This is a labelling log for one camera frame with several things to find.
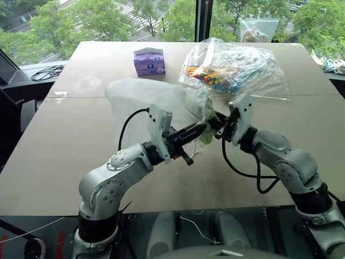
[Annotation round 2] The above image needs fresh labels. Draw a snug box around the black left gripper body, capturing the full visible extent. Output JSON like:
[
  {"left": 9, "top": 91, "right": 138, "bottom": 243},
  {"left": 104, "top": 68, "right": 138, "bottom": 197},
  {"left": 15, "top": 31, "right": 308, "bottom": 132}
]
[{"left": 162, "top": 128, "right": 195, "bottom": 166}]

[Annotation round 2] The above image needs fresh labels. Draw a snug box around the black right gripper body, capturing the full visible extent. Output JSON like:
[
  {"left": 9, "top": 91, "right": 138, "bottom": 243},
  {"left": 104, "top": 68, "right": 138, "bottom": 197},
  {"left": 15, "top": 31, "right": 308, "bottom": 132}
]
[{"left": 215, "top": 103, "right": 240, "bottom": 143}]

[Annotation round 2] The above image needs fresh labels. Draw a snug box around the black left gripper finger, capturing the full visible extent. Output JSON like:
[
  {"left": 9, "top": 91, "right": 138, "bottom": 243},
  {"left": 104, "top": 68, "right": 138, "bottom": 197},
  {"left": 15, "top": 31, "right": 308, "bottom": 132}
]
[
  {"left": 178, "top": 122, "right": 208, "bottom": 137},
  {"left": 178, "top": 126, "right": 208, "bottom": 142}
]

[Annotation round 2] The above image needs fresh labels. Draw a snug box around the pale green towel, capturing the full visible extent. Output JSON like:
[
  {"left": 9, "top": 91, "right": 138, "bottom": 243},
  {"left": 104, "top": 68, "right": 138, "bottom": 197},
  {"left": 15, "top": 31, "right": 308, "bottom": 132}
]
[{"left": 198, "top": 97, "right": 217, "bottom": 147}]

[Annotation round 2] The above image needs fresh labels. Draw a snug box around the white translucent plastic bag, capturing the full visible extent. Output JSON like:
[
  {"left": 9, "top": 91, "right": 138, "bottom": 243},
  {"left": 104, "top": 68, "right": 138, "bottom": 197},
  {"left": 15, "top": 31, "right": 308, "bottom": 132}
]
[{"left": 105, "top": 77, "right": 214, "bottom": 160}]

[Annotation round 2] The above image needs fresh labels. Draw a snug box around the clear bag of coloured blocks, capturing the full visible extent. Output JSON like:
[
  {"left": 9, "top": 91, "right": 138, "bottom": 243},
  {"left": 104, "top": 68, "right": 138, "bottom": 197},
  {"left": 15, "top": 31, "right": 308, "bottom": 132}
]
[{"left": 177, "top": 37, "right": 292, "bottom": 104}]

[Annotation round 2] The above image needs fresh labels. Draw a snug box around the clear zip bag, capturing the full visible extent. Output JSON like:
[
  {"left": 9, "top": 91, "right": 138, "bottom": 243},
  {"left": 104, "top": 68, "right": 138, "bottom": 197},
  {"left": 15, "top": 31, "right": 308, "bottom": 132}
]
[{"left": 239, "top": 18, "right": 279, "bottom": 43}]

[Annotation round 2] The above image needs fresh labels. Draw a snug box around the purple tissue pack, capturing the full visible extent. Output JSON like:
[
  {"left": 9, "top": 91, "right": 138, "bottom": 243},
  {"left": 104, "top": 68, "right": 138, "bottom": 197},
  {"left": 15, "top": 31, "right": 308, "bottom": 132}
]
[{"left": 133, "top": 47, "right": 166, "bottom": 78}]

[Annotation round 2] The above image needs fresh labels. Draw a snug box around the dark rounded robot leg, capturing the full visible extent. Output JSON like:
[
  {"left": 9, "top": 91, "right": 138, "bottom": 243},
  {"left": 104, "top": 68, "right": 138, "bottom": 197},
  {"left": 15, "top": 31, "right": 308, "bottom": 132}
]
[
  {"left": 212, "top": 212, "right": 254, "bottom": 252},
  {"left": 149, "top": 211, "right": 179, "bottom": 259}
]

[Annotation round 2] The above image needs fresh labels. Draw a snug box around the grey robot torso edge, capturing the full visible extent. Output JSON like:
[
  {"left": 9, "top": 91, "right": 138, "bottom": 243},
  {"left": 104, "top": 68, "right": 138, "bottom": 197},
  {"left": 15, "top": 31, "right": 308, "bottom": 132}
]
[{"left": 161, "top": 246, "right": 271, "bottom": 259}]

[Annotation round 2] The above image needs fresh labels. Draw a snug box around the pile of pale cloths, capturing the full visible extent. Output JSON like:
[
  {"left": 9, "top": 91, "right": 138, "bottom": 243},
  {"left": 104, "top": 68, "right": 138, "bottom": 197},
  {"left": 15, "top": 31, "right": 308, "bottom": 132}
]
[{"left": 309, "top": 49, "right": 345, "bottom": 75}]

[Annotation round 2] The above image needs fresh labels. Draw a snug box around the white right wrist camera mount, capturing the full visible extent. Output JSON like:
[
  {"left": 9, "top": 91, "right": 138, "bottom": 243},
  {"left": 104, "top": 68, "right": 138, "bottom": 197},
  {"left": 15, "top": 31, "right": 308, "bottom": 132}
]
[{"left": 229, "top": 92, "right": 254, "bottom": 148}]

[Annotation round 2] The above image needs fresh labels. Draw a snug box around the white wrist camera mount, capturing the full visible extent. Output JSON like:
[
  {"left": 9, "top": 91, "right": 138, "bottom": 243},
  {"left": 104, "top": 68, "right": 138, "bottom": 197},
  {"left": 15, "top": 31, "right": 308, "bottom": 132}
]
[
  {"left": 147, "top": 103, "right": 174, "bottom": 165},
  {"left": 229, "top": 92, "right": 254, "bottom": 148}
]

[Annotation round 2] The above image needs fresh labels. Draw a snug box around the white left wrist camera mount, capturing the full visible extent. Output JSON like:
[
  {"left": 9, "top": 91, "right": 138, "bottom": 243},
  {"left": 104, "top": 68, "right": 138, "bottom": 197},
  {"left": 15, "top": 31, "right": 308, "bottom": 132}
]
[{"left": 147, "top": 103, "right": 174, "bottom": 165}]

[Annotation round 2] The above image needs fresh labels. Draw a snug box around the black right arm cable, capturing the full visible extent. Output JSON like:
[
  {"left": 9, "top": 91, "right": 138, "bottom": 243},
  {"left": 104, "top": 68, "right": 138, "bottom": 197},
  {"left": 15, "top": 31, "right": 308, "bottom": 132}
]
[{"left": 221, "top": 134, "right": 281, "bottom": 194}]

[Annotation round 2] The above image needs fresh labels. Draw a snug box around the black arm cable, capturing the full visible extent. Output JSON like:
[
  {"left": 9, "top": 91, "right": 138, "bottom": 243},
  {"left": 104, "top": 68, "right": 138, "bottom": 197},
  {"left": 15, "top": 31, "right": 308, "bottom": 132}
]
[
  {"left": 221, "top": 134, "right": 281, "bottom": 194},
  {"left": 118, "top": 107, "right": 150, "bottom": 151}
]

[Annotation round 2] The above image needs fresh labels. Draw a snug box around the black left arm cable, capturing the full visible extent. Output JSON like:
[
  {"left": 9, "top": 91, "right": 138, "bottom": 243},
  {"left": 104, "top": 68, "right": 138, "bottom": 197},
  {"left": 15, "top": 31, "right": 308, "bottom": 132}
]
[{"left": 118, "top": 107, "right": 150, "bottom": 151}]

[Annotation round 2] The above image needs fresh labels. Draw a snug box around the thin white cable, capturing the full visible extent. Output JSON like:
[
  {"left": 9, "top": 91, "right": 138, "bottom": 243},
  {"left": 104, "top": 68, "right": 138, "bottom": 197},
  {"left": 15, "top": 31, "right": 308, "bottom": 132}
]
[{"left": 177, "top": 210, "right": 218, "bottom": 244}]

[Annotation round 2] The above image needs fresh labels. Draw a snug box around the black window frame post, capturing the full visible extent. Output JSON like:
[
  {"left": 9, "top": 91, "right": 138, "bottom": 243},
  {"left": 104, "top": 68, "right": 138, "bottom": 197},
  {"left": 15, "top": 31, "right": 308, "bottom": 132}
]
[{"left": 196, "top": 0, "right": 214, "bottom": 43}]

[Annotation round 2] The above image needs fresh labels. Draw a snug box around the coiled black cable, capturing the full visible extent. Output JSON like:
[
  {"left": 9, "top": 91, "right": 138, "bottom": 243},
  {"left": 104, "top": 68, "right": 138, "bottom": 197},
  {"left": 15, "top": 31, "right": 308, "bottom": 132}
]
[{"left": 30, "top": 64, "right": 66, "bottom": 82}]

